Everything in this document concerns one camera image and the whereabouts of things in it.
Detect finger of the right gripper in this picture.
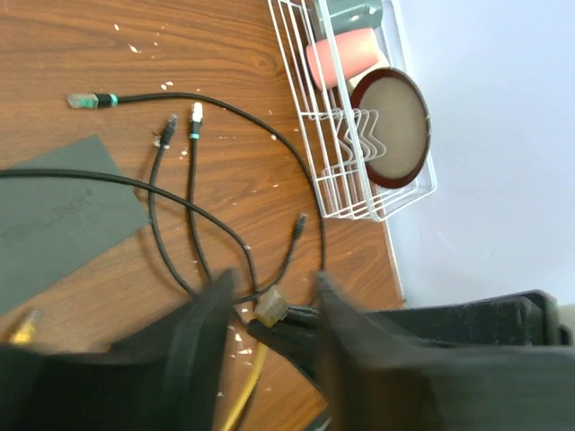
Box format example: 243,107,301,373
247,290,573,386

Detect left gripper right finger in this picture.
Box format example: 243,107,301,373
314,271,450,431

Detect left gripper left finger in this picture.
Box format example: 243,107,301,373
111,268,236,430

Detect yellow ethernet cable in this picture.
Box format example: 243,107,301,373
8,286,288,431

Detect black network switch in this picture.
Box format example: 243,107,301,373
0,134,153,315

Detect long black ethernet cable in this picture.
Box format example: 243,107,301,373
0,168,260,300

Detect dark brown plate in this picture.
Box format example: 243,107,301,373
350,67,431,189

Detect pink cup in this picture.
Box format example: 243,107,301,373
305,28,390,91

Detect grey-green mug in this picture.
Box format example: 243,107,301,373
309,0,383,38

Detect short black ethernet cable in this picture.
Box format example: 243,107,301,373
148,114,309,306

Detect black cable teal plugs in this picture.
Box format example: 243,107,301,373
67,92,327,305

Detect white wire dish rack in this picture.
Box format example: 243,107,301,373
269,1,438,222

